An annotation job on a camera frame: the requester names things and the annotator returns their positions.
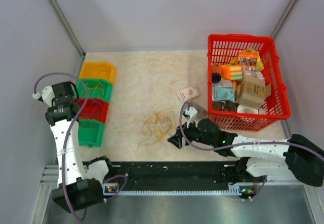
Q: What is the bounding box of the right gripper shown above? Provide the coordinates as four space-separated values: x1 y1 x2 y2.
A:
168 117 215 148

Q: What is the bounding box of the thin wire bundle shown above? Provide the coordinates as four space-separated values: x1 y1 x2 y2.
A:
137 108 177 149

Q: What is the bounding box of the purple thin wire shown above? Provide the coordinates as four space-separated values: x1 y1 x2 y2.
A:
90 98 106 120

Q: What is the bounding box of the red thin wire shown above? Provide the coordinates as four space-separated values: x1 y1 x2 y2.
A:
88 66 109 79

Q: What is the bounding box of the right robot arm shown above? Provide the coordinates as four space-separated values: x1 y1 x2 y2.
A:
168 107 323 187

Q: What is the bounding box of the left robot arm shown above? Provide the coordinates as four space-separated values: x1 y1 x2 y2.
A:
33 82 115 213

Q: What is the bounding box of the clear plastic packet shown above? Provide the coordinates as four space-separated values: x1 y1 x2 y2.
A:
190 101 208 120

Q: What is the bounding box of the pink tissue packet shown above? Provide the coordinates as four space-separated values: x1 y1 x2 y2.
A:
177 86 201 102

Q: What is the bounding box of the teal tissue pack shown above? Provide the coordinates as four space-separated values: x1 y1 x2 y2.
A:
212 80 235 102

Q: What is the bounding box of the black bottle cap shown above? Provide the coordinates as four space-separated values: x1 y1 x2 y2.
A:
211 72 222 84

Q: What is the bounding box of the red plastic basket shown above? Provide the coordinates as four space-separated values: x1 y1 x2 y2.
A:
207 34 291 131

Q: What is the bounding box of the orange sponge pack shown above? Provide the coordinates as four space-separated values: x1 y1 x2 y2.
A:
219 65 243 81

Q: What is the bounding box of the brown cardboard box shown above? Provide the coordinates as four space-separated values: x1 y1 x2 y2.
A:
237 76 271 109

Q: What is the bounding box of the pink wrapped pack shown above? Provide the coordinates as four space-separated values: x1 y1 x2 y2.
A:
241 67 265 80

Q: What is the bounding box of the orange snack box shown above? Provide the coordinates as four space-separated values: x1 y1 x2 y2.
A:
236 52 259 68

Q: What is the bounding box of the yellow plastic bag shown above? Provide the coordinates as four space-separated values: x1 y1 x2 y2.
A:
229 48 264 71

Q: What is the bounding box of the red storage bin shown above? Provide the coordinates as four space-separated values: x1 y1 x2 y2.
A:
79 98 109 124

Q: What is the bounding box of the lower green storage bin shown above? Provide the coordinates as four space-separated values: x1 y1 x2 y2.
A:
78 119 105 147

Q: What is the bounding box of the green storage bin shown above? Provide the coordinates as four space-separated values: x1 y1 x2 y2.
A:
78 119 105 147
76 79 113 102

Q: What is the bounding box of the upper green storage bin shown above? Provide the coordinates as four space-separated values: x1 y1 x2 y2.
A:
76 79 113 102

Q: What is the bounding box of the yellow storage bin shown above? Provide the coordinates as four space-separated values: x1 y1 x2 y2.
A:
79 61 117 84

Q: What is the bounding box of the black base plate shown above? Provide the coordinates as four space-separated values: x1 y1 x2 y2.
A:
111 161 266 191

